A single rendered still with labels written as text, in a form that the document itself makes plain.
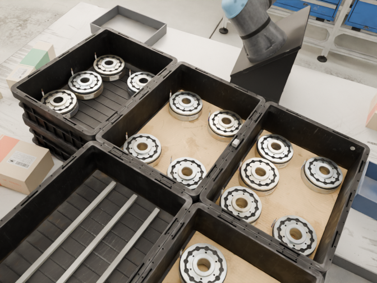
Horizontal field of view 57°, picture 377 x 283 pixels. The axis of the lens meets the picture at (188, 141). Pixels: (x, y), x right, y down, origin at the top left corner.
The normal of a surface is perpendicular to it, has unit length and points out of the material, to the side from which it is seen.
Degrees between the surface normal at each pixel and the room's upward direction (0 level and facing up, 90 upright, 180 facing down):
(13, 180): 90
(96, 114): 0
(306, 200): 0
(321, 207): 0
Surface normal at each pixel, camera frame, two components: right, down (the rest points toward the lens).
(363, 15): -0.36, 0.69
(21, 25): 0.08, -0.64
